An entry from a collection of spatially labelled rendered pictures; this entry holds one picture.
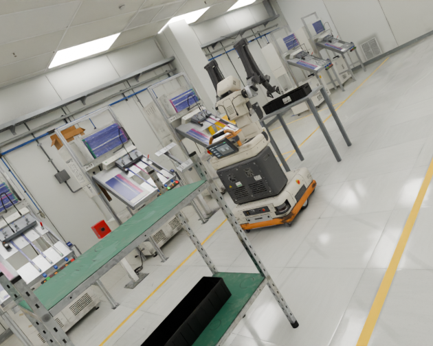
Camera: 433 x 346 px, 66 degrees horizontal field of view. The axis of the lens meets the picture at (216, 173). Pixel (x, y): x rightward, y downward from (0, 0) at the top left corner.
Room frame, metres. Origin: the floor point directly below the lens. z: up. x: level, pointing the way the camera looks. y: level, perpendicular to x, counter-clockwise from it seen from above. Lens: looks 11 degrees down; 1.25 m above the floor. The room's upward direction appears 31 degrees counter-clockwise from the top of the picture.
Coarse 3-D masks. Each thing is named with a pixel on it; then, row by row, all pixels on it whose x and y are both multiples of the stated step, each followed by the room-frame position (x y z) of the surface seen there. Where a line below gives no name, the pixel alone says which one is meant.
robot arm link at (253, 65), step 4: (244, 40) 3.21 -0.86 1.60; (248, 44) 3.22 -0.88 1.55; (244, 48) 3.23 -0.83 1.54; (248, 52) 3.23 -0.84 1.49; (248, 56) 3.23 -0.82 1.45; (252, 56) 3.25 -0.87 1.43; (252, 60) 3.23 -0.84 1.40; (252, 64) 3.23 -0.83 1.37; (256, 64) 3.26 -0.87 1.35; (252, 68) 3.24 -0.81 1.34; (256, 68) 3.23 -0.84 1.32; (256, 72) 3.23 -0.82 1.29; (260, 72) 3.23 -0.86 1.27; (260, 76) 3.22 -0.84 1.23; (260, 80) 3.24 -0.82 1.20
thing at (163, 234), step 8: (152, 200) 4.12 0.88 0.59; (120, 216) 4.13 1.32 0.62; (128, 216) 3.88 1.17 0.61; (184, 216) 4.29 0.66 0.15; (112, 224) 4.25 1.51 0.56; (168, 224) 4.12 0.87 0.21; (176, 224) 4.19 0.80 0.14; (160, 232) 4.03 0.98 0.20; (168, 232) 4.08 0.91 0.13; (176, 232) 4.14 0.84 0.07; (160, 240) 3.99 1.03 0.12; (144, 248) 3.91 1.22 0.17; (152, 248) 3.89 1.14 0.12
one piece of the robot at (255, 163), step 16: (240, 144) 2.81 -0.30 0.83; (256, 144) 2.78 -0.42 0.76; (224, 160) 2.97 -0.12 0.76; (240, 160) 2.86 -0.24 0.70; (256, 160) 2.74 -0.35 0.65; (272, 160) 2.84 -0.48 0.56; (224, 176) 3.05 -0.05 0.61; (240, 176) 2.92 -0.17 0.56; (256, 176) 2.80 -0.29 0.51; (272, 176) 2.76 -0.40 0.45; (240, 192) 3.00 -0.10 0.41; (256, 192) 2.88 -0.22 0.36; (272, 192) 2.75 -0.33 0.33
